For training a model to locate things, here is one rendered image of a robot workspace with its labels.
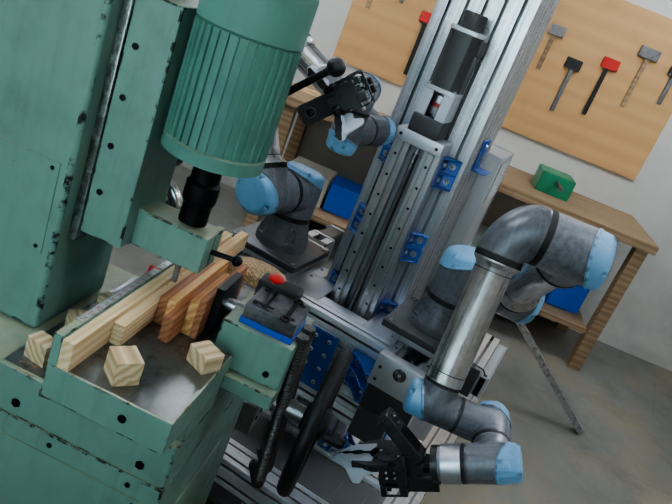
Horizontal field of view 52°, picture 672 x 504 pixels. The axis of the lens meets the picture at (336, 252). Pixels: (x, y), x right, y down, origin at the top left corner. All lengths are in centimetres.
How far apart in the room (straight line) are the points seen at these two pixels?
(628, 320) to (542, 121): 144
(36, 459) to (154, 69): 68
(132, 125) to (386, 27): 330
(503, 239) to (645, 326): 363
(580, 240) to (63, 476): 101
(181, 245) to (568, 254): 71
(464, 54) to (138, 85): 89
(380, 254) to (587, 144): 273
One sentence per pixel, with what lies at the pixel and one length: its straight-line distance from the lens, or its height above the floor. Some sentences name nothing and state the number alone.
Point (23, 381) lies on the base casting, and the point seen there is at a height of 79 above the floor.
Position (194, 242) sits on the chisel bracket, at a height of 105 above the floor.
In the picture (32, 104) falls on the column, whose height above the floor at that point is 119.
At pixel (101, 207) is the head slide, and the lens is 123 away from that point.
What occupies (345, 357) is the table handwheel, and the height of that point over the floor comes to 95.
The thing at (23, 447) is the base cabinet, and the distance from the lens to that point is 132.
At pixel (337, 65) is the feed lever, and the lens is 123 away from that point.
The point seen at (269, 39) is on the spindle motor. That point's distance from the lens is 106.
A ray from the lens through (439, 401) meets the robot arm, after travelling 138.
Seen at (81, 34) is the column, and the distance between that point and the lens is 115.
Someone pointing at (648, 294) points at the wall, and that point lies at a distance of 483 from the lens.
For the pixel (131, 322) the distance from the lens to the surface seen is 116.
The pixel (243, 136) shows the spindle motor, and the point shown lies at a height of 127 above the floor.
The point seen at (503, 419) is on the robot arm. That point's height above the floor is 89.
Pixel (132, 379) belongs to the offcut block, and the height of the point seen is 91.
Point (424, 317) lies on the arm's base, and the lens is 176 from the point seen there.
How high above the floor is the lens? 155
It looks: 21 degrees down
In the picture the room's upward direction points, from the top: 22 degrees clockwise
